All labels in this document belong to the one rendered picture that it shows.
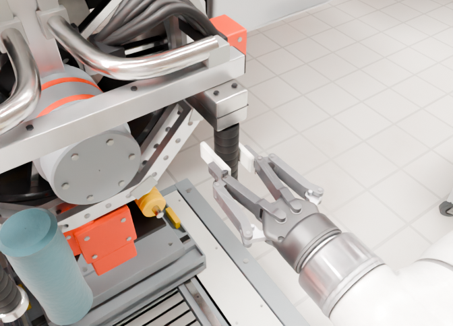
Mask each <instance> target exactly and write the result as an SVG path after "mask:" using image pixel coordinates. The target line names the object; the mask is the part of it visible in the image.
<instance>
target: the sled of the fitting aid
mask: <svg viewBox="0 0 453 326"><path fill-rule="evenodd" d="M162 212H163V217H164V219H165V220H166V221H167V223H168V224H169V226H170V227H171V228H172V229H173V231H174V232H175V234H176V235H177V236H178V238H179V240H180V241H181V242H182V243H183V245H184V247H185V254H184V255H183V256H182V257H180V258H178V259H176V260H174V261H173V262H171V263H169V264H168V265H166V266H164V267H162V268H161V269H159V270H157V271H155V272H154V273H152V274H150V275H149V276H147V277H145V278H144V279H142V280H140V281H138V282H136V283H135V284H133V285H131V286H130V287H128V288H126V289H124V290H123V291H121V292H119V293H118V294H116V295H114V296H112V297H110V298H109V299H107V300H105V301H104V302H102V303H100V304H98V305H97V306H95V307H93V308H91V309H90V310H89V311H88V313H87V314H86V315H85V316H84V317H83V318H82V319H80V320H79V321H77V322H75V323H73V324H70V325H62V326H112V325H114V324H115V323H118V322H119V321H120V320H122V319H124V318H126V317H127V316H129V315H130V314H132V313H134V312H136V311H137V310H139V309H140V308H142V307H143V306H146V305H147V304H149V303H150V302H152V301H153V300H155V299H157V298H158V297H160V296H162V295H163V294H165V293H167V292H168V291H170V290H172V289H173V288H175V287H177V286H178V285H180V284H182V283H183V282H185V281H186V280H188V279H189V278H192V277H193V276H195V275H196V274H198V273H199V272H201V271H203V270H205V269H206V255H205V254H204V252H203V251H202V250H201V248H200V247H199V246H198V244H197V243H196V241H195V240H194V239H193V238H192V236H191V235H190V233H188V231H187V230H186V228H185V227H184V225H182V223H181V221H180V219H179V218H178V216H177V215H176V213H175V212H174V211H173V210H172V208H171V207H169V205H168V204H167V203H166V205H165V207H164V209H163V210H162ZM3 256H4V259H5V262H6V264H7V268H8V270H9V273H10V276H11V278H12V281H13V282H14V284H15V285H18V286H20V287H22V288H23V290H24V291H25V293H27V295H28V298H29V303H28V308H27V309H26V311H25V312H24V314H25V317H26V320H27V322H28V325H29V326H49V325H48V323H47V320H46V319H45V316H44V313H43V311H42V308H41V306H40V303H39V301H38V300H37V299H36V297H35V296H34V295H33V294H32V293H31V291H29V289H28V288H27V287H26V286H25V284H24V283H23V282H22V280H21V279H20V278H19V276H18V275H17V273H16V272H15V271H14V269H13V267H12V266H11V264H10V262H9V261H8V259H7V257H6V256H5V254H3Z"/></svg>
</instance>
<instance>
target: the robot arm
mask: <svg viewBox="0 0 453 326"><path fill-rule="evenodd" d="M200 150H201V157H202V158H203V159H204V161H205V162H206V163H207V164H208V172H209V173H210V175H212V177H213V178H214V179H215V180H216V181H217V182H215V183H214V184H213V196H214V199H215V200H216V202H217V203H218V204H219V206H220V207H221V208H222V210H223V211H224V213H225V214H226V215H227V216H228V218H229V220H230V221H231V222H232V223H233V225H234V226H235V228H236V229H237V230H238V231H239V233H240V235H241V240H242V243H243V246H244V247H245V248H249V247H251V246H252V243H254V242H262V241H265V243H267V244H268V245H271V246H273V247H274V248H276V250H277V251H278V252H279V253H280V255H281V256H282V258H283V259H284V260H285V261H286V262H287V263H288V264H289V265H290V266H291V267H292V268H293V269H294V271H295V272H296V273H298V274H299V280H298V282H299V285H300V286H301V287H302V289H303V290H304V291H305V292H306V293H307V295H308V296H309V297H310V298H311V299H312V300H313V301H314V302H315V303H316V304H317V306H318V307H319V308H320V309H321V310H322V313H323V314H324V315H325V316H326V317H327V318H329V320H330V321H331V322H332V324H333V325H334V326H453V230H452V231H451V232H449V233H447V234H446V235H444V236H443V237H441V238H440V239H439V240H437V241H435V242H434V243H433V244H432V245H431V246H430V247H428V248H427V249H426V250H425V251H424V252H423V253H422V254H421V256H420V257H419V258H418V259H417V260H416V261H415V262H414V263H412V264H410V265H409V266H407V267H403V268H401V269H398V270H396V271H394V270H393V269H391V268H390V267H389V266H388V265H386V264H385V263H384V261H383V259H381V258H380V257H378V256H377V255H376V254H375V253H374V252H373V251H372V250H371V249H369V248H368V247H367V246H366V245H365V244H364V243H363V242H362V241H361V240H360V239H358V238H357V237H356V236H355V235H354V234H353V233H351V232H343V233H342V230H341V229H340V228H339V227H338V226H336V225H335V224H334V223H333V222H332V221H331V220H330V219H329V218H328V217H327V216H326V215H325V214H323V213H320V212H319V209H318V207H317V205H319V204H320V203H321V202H322V197H323V194H324V189H323V188H322V187H319V186H317V185H315V184H313V183H311V182H309V181H308V180H307V179H305V178H304V177H303V176H301V175H300V174H299V173H298V172H297V171H296V170H294V169H293V168H292V167H290V166H289V165H288V164H287V163H286V162H284V161H283V160H282V159H280V158H279V157H278V156H277V155H276V154H269V155H268V156H266V157H263V156H259V155H258V154H257V153H256V152H255V151H254V150H253V149H252V148H251V147H250V146H248V145H245V146H243V145H242V144H241V143H240V142H239V161H240V163H241V164H242V165H243V166H244V167H245V168H246V169H247V170H248V171H249V172H252V171H253V167H254V168H255V173H257V174H258V176H259V177H260V178H261V180H262V182H263V183H264V184H265V186H266V188H267V189H268V190H269V192H270V193H271V195H272V196H273V198H274V199H275V200H276V201H275V202H272V203H270V202H269V201H267V200H266V199H264V198H263V199H261V198H260V197H258V196H257V195H256V194H255V193H253V192H252V191H250V190H249V189H248V188H247V187H245V186H244V185H242V184H241V183H240V182H239V181H237V180H236V179H234V178H233V177H232V176H231V169H230V168H229V167H228V166H227V165H226V164H225V163H224V162H223V161H222V160H221V158H220V157H219V156H217V155H216V154H215V152H214V151H213V150H212V149H211V148H210V147H209V146H208V145H207V144H206V143H205V142H204V141H203V142H201V143H200ZM280 180H281V181H282V182H283V183H285V184H286V185H287V186H288V187H290V188H291V189H292V190H293V191H294V192H296V194H298V195H299V196H300V197H302V198H303V199H304V200H303V199H298V198H295V197H294V195H293V194H292V193H291V192H290V190H289V188H288V187H285V186H284V185H283V184H282V182H281V181H280ZM234 199H235V200H236V201H237V202H239V203H240V204H241V205H242V206H243V207H245V208H246V209H248V210H249V211H250V212H251V213H252V214H253V215H254V216H255V218H256V219H257V220H258V221H260V222H261V223H262V230H258V229H257V227H256V226H255V224H250V221H249V219H248V218H247V216H246V215H245V214H244V212H243V211H242V210H241V208H240V207H239V206H238V205H237V203H236V202H235V200H234Z"/></svg>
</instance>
